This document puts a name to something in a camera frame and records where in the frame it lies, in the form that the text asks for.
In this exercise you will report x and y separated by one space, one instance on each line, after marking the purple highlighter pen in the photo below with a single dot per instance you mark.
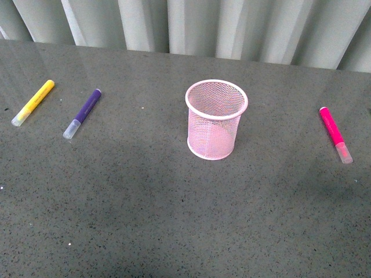
82 114

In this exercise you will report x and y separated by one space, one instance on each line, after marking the pink highlighter pen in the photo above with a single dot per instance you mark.
335 135

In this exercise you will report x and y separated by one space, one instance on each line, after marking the pink mesh pen cup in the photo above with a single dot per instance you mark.
214 111

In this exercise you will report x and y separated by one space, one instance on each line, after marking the yellow highlighter pen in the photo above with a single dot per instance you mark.
31 105

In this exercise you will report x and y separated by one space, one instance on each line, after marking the white pleated curtain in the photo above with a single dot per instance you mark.
322 34

